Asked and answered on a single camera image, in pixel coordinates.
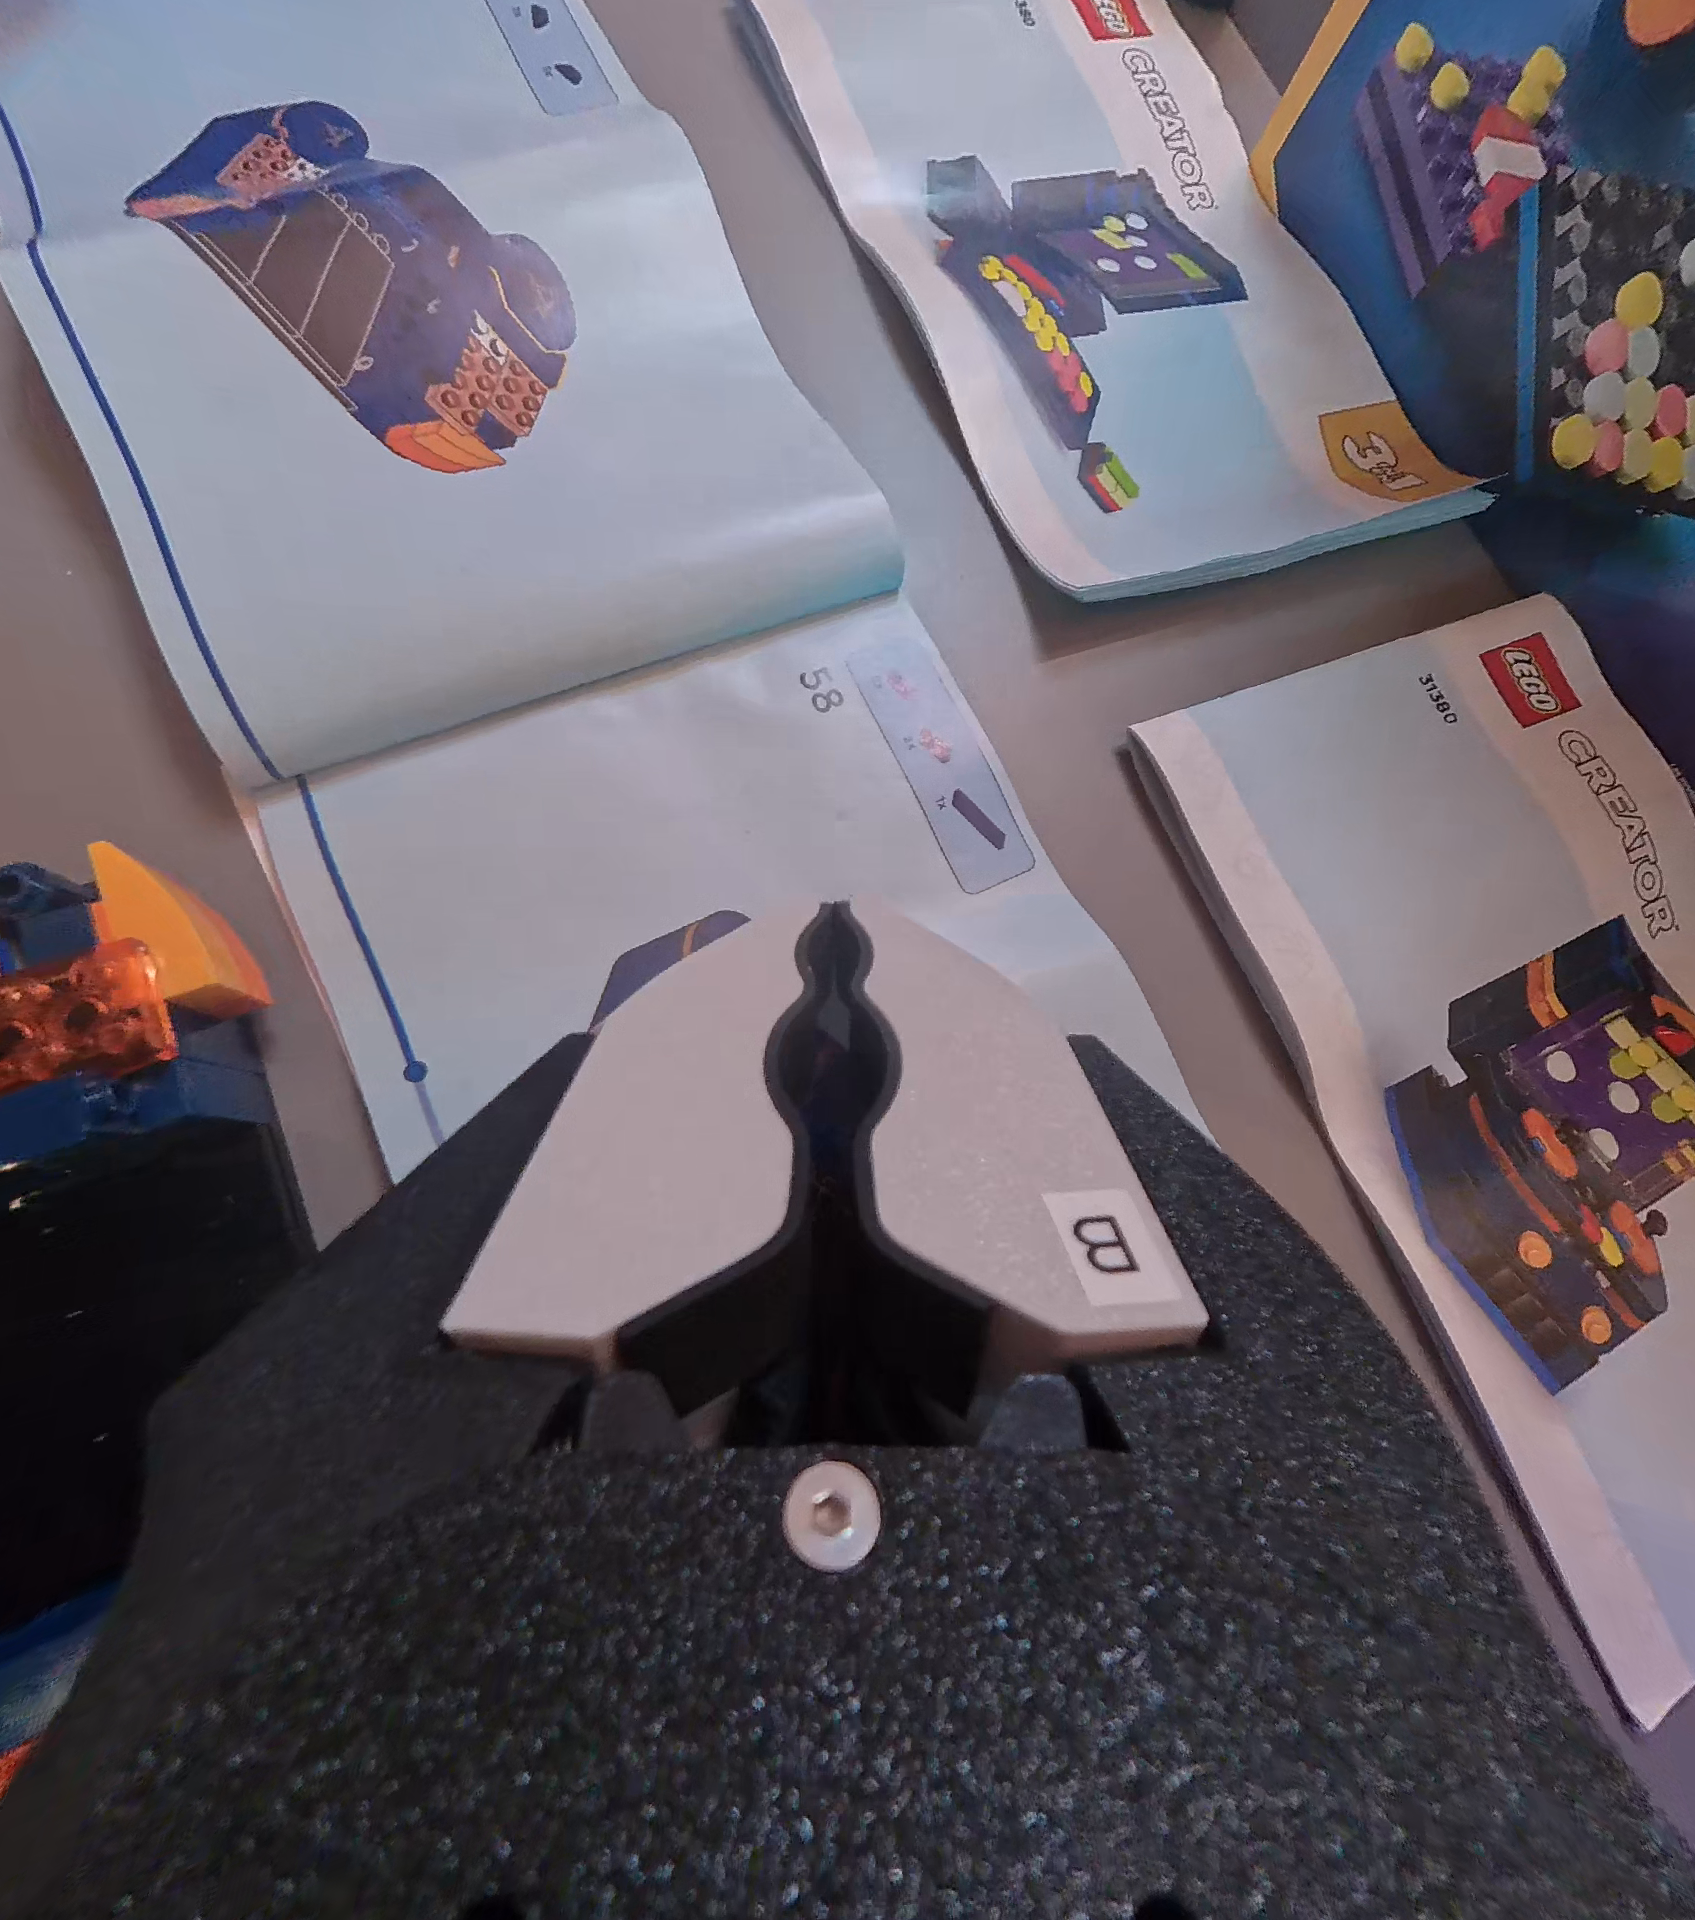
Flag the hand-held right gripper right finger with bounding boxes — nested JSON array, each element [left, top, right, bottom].
[[840, 897, 1213, 1420]]

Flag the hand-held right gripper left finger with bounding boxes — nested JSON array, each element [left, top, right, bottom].
[[440, 897, 837, 1420]]

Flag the blue orange brick model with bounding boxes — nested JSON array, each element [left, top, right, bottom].
[[0, 837, 326, 1920]]

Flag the instruction booklet arcade machine cover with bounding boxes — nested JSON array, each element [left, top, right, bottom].
[[1125, 591, 1695, 1735]]

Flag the open instruction booklet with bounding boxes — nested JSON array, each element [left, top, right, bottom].
[[0, 0, 1215, 1188]]

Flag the instruction booklet purple model cover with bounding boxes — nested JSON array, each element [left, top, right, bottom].
[[733, 0, 1501, 606]]

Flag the toy brick set box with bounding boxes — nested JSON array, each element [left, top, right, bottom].
[[1248, 0, 1695, 1023]]

